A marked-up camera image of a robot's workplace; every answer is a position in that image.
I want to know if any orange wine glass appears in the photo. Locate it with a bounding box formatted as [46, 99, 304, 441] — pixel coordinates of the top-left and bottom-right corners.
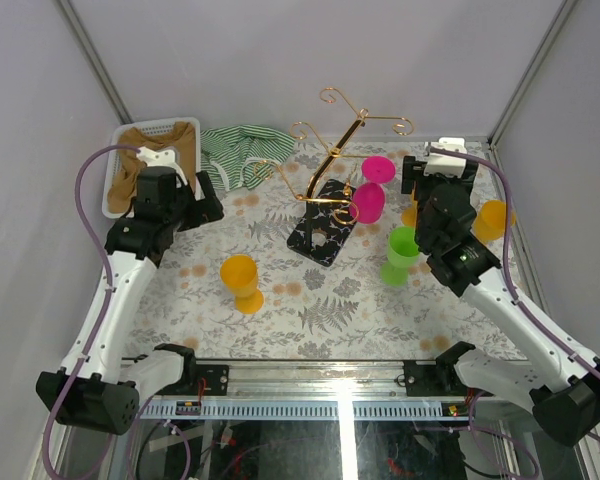
[220, 255, 264, 314]
[472, 200, 507, 244]
[401, 191, 418, 228]

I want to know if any pink plastic wine glass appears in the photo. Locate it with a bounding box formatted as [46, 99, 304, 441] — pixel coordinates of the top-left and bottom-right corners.
[350, 156, 396, 224]

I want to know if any gold wine glass rack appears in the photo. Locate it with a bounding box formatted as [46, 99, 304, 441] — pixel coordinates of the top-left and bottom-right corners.
[254, 86, 415, 267]

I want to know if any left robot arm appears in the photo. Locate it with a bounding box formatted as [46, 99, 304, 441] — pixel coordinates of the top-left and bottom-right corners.
[36, 166, 224, 435]

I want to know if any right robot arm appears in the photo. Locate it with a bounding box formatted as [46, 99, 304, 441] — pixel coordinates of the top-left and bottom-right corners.
[401, 147, 600, 447]

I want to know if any green plastic wine glass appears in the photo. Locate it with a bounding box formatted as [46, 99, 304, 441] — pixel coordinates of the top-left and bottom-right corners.
[380, 226, 420, 286]

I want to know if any green striped cloth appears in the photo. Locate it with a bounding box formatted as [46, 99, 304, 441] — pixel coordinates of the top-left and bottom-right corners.
[200, 125, 295, 192]

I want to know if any brown cloth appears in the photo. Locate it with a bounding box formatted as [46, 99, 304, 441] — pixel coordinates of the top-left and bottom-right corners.
[103, 117, 200, 218]

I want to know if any white plastic basket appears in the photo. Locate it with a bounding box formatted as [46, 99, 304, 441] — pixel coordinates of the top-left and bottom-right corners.
[102, 117, 202, 219]

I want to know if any floral table mat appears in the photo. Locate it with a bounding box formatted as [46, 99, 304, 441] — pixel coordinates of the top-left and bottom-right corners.
[123, 142, 521, 360]

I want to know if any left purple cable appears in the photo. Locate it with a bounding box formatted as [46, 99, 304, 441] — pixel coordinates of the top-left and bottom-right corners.
[41, 144, 142, 480]

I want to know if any purple cable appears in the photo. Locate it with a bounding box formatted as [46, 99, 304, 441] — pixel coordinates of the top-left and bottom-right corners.
[428, 145, 600, 476]
[41, 144, 142, 480]

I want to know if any aluminium front rail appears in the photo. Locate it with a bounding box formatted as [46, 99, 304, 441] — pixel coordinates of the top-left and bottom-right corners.
[54, 357, 594, 401]

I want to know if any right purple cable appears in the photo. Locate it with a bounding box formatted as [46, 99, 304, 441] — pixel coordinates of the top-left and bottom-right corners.
[428, 145, 600, 476]

